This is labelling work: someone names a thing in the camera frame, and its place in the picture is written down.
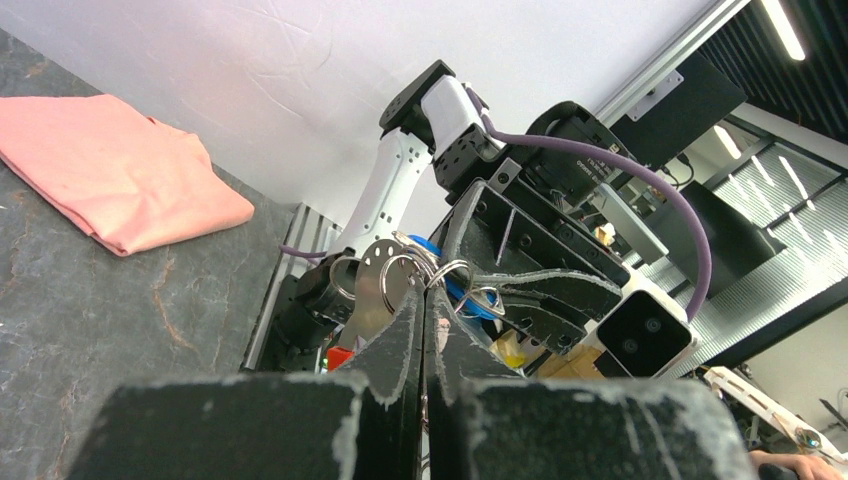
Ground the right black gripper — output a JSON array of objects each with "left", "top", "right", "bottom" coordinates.
[{"left": 439, "top": 157, "right": 669, "bottom": 355}]

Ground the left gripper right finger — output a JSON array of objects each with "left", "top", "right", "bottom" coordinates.
[{"left": 425, "top": 289, "right": 757, "bottom": 479}]

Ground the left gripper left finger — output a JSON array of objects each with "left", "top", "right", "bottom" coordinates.
[{"left": 69, "top": 285, "right": 424, "bottom": 479}]

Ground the steel key holder red handle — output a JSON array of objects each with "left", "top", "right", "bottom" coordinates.
[{"left": 331, "top": 239, "right": 425, "bottom": 479}]

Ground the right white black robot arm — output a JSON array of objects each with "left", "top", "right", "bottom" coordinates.
[{"left": 270, "top": 61, "right": 691, "bottom": 376}]

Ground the cardboard box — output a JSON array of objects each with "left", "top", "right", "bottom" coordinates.
[{"left": 489, "top": 330, "right": 607, "bottom": 380}]

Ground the pink folded cloth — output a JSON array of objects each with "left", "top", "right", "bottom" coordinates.
[{"left": 1, "top": 94, "right": 254, "bottom": 257}]

